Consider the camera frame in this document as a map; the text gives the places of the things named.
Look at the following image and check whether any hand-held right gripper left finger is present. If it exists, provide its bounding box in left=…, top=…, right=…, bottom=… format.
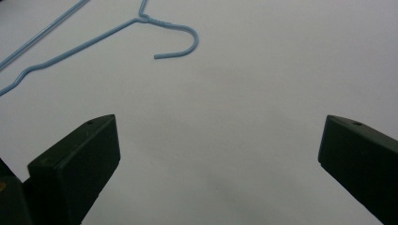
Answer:
left=23, top=113, right=122, bottom=225

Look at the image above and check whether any blue wire clothes hanger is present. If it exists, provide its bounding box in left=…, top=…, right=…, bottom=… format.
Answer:
left=0, top=0, right=200, bottom=98

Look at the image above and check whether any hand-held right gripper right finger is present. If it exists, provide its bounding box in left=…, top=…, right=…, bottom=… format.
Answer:
left=317, top=114, right=398, bottom=225

